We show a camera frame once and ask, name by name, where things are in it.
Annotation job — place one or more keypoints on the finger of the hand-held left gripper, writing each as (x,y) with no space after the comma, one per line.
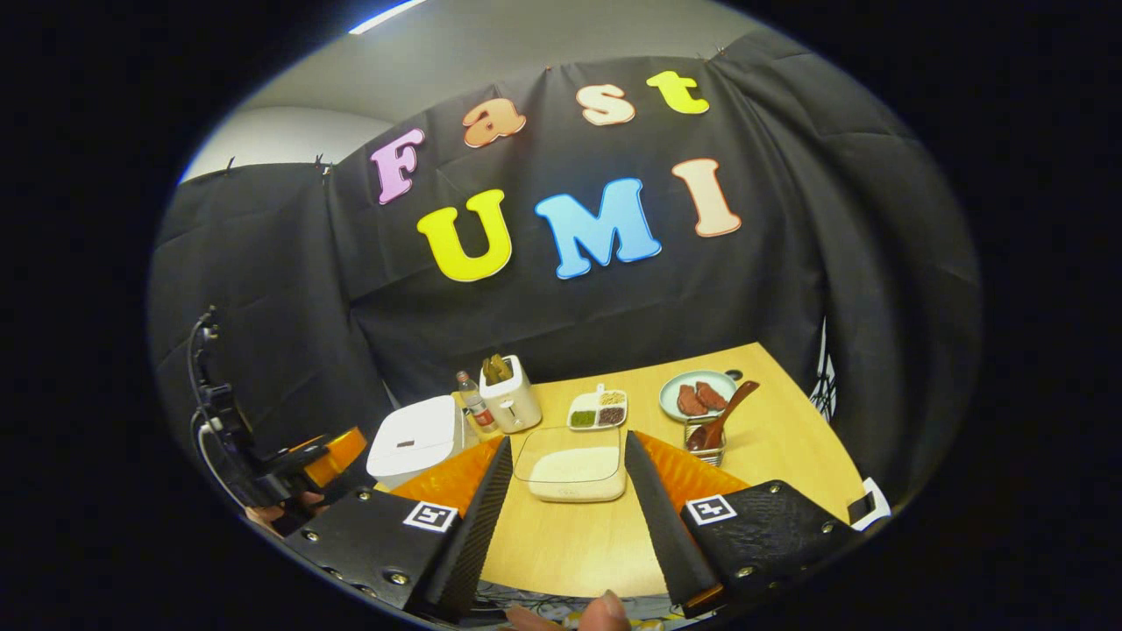
(337,451)

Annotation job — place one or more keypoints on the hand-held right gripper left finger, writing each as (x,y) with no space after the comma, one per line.
(478,535)

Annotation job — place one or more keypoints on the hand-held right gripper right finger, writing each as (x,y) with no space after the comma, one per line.
(662,526)

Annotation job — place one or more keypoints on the white rice cooker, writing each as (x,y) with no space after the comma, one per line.
(416,438)

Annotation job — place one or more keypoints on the clear box of white rice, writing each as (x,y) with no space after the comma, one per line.
(574,469)

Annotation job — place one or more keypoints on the brown wooden spoon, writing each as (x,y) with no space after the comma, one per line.
(727,416)

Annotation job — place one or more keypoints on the plastic bottle with red label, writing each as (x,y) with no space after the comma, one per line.
(478,407)

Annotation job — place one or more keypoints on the red meat slice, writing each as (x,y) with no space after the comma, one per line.
(712,396)
(691,401)

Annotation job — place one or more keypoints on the white divided dish of beans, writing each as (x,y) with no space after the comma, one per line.
(596,412)

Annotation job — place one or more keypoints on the pale green plate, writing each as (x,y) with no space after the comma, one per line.
(671,394)

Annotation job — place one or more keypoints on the white toaster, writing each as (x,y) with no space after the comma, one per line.
(513,405)

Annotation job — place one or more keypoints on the brown toast slice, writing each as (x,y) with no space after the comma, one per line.
(503,368)
(489,371)

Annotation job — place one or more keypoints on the black backdrop cloth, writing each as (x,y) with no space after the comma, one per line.
(570,324)

